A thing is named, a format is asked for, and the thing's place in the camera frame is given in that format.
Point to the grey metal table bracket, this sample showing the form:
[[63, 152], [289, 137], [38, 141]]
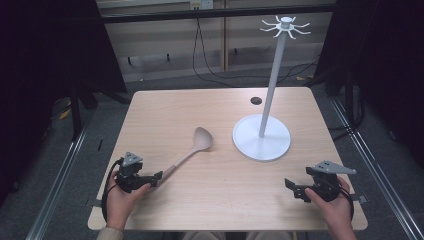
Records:
[[96, 203], [360, 199]]

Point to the wooden vertical post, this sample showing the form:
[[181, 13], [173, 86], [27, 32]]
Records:
[[225, 40]]

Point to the person's left hand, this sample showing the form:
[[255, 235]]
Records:
[[118, 206]]

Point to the dark round table grommet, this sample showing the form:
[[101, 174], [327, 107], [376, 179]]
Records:
[[256, 100]]

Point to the dark curtain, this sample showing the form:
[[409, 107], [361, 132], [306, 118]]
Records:
[[383, 66], [40, 66]]

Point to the white wall power outlet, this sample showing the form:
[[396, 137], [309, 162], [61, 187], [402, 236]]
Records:
[[201, 4]]

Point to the grey metal floor rail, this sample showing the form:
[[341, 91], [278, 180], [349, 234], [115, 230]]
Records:
[[56, 190], [376, 173]]

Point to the person's right hand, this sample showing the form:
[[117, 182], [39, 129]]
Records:
[[336, 213]]

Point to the black horizontal bar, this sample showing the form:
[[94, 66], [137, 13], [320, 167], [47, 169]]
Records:
[[216, 14]]

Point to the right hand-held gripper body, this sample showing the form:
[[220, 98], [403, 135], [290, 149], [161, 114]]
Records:
[[328, 186]]

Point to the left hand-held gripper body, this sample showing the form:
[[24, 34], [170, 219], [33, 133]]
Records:
[[131, 178]]

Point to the black metal stand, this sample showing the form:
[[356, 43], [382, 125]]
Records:
[[76, 110], [350, 100]]

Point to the yellow floor tape piece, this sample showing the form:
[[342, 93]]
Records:
[[300, 78], [65, 114]]

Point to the white hook rack stand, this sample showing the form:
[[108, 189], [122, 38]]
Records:
[[261, 140]]

